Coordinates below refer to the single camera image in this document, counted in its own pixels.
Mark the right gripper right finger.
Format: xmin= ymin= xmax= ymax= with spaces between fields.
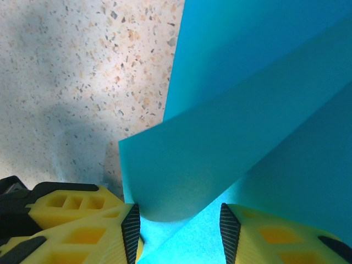
xmin=219 ymin=202 xmax=352 ymax=264

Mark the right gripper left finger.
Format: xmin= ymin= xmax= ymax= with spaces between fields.
xmin=0 ymin=203 xmax=144 ymax=264

